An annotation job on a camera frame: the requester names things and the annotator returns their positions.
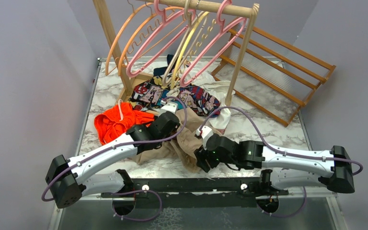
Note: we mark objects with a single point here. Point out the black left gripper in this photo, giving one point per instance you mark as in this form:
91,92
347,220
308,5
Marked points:
168,136

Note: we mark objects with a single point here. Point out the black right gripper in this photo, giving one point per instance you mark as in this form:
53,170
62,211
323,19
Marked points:
201,155

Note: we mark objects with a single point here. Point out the beige shorts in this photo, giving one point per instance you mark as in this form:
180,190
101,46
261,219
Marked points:
181,147

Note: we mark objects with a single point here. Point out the orange mesh shorts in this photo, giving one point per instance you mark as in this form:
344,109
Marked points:
115,121

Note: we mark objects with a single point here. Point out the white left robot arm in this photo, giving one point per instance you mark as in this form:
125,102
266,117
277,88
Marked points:
68,180

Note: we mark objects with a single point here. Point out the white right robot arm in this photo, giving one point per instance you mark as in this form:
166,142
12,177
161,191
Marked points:
284,168

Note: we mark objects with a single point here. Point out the comic print shorts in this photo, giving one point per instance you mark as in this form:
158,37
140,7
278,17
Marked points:
149,94

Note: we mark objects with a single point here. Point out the beige hanger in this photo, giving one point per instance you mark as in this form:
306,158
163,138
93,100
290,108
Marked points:
177,54

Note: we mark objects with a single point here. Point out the outer orange hanger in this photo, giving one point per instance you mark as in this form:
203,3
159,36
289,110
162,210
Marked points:
120,57

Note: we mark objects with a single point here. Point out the orange hanger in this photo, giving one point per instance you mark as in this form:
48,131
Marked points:
148,30
120,57

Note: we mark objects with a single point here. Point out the yellow hanger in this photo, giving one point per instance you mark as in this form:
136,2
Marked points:
188,43

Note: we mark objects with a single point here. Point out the cream notched hanger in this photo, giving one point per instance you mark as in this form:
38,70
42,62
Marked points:
202,35

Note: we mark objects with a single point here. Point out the inner orange hanger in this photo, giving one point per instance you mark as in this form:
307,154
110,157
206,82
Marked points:
148,30

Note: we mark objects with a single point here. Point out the white garment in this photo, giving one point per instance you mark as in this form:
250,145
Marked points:
218,89

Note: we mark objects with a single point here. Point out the orange wooden slatted shelf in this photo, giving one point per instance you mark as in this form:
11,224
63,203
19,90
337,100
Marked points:
278,78

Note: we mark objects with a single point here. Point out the wooden clothes rack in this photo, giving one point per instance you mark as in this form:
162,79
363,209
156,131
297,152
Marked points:
226,15

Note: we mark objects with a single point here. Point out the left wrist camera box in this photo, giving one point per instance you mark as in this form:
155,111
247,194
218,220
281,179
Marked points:
168,107

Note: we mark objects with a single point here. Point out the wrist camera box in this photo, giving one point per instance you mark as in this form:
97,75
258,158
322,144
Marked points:
168,107
204,133

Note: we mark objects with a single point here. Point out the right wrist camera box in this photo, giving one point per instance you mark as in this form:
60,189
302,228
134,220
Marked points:
204,133

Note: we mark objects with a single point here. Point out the black mounting rail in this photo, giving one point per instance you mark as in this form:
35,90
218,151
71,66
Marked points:
141,193

